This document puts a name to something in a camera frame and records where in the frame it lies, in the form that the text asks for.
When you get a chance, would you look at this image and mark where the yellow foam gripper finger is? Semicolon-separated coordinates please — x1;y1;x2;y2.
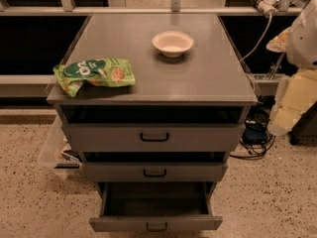
266;28;290;53

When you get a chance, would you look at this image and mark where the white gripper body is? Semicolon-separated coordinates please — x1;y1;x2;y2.
267;69;317;136

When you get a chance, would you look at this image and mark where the grey bottom drawer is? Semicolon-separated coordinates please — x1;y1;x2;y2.
89;182;222;232

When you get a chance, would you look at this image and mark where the grey drawer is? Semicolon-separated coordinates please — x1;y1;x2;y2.
62;105;245;152
89;182;222;232
83;152;228;182

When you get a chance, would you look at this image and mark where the grey drawer cabinet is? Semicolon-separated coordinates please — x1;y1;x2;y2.
46;13;259;196

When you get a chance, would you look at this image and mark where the grey top drawer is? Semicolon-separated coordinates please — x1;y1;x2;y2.
62;105;245;152

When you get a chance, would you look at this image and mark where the grey middle drawer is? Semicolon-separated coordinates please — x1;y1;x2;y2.
83;152;228;182

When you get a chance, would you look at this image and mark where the diagonal metal rod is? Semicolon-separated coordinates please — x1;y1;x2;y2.
265;53;285;80

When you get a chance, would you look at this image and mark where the dark grey side cabinet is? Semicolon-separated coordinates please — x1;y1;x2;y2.
289;102;317;145

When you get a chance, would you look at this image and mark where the white power strip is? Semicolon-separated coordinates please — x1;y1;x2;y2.
251;0;278;16

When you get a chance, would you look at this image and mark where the blue power adapter box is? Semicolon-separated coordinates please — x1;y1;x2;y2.
242;124;268;145

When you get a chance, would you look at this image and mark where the white paper bowl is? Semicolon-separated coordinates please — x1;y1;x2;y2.
152;31;194;58

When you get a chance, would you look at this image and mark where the green snack bag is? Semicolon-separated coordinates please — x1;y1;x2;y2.
53;58;136;97

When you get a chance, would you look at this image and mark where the clear plastic storage box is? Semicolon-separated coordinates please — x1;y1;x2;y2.
38;116;82;179

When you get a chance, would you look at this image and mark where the white power cable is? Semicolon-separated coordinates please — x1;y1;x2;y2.
239;11;273;63

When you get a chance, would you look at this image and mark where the black cable bundle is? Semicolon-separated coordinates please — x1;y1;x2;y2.
229;106;277;161

